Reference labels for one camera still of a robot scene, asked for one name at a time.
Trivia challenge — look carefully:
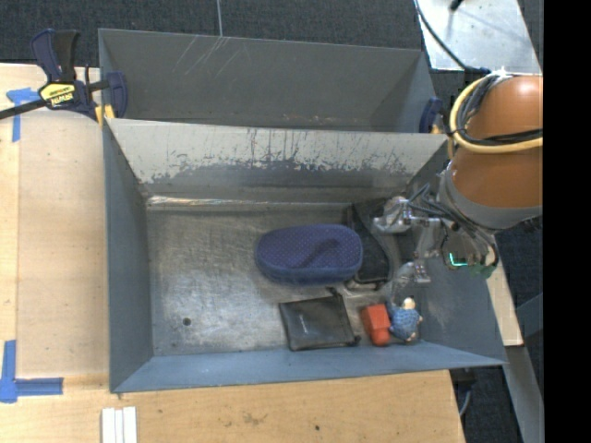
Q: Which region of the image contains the black soft case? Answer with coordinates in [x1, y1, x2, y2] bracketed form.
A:
[346, 203, 392, 291]

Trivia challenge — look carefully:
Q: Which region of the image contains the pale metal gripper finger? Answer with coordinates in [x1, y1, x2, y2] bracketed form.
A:
[391, 259, 432, 307]
[371, 196, 419, 235]

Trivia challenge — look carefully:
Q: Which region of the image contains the toy figure in blue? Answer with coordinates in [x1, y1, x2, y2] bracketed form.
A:
[385, 295, 424, 345]

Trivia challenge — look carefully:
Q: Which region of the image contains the blue dotted soft case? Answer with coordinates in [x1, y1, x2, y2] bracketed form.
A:
[253, 222, 364, 286]

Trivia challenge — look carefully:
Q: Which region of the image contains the red block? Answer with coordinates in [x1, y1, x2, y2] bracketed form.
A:
[360, 303, 392, 347]

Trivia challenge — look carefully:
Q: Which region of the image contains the pale wood board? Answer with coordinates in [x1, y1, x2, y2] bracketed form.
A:
[15, 108, 113, 383]

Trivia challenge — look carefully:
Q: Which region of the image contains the grey metal bin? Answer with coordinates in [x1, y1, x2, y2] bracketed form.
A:
[97, 28, 510, 394]

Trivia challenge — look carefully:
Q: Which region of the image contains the black flat pouch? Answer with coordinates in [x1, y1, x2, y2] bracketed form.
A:
[278, 292, 362, 353]

